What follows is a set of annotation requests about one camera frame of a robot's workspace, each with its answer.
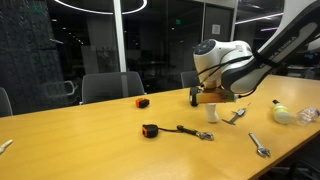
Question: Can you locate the white paper cup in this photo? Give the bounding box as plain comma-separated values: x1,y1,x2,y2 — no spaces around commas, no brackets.
204,102,221,124

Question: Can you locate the orange and black tape measure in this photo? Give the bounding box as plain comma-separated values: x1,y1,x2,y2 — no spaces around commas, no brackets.
135,97,151,109

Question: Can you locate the grey office chair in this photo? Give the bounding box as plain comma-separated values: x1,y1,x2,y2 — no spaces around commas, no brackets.
180,70,202,90
80,71,147,105
0,86,14,118

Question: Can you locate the black tape roll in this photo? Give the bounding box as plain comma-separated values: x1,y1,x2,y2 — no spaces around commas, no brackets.
188,86,202,108

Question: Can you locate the metal vernier caliper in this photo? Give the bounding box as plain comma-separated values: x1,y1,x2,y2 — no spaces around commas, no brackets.
221,102,252,127

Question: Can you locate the white paper door sign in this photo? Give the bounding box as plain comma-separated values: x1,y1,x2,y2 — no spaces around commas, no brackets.
211,23,222,36

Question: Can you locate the silver adjustable wrench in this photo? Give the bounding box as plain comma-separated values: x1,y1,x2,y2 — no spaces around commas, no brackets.
248,132,272,159

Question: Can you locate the crumpled clear plastic bottle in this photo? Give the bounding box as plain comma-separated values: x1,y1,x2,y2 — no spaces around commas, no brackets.
293,106,320,127

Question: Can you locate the black office chair base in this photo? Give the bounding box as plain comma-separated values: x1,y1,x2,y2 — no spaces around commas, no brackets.
266,159,320,180

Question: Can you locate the black tape measure with strap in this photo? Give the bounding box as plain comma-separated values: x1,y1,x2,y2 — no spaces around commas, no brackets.
141,123,180,139

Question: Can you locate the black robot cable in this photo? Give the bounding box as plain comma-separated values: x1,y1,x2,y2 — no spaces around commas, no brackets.
195,49,268,98

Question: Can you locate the black-handled adjustable wrench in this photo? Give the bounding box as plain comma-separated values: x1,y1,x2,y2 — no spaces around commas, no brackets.
176,124,216,142

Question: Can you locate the white window post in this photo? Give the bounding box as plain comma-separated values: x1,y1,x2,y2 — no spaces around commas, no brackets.
112,0,129,73

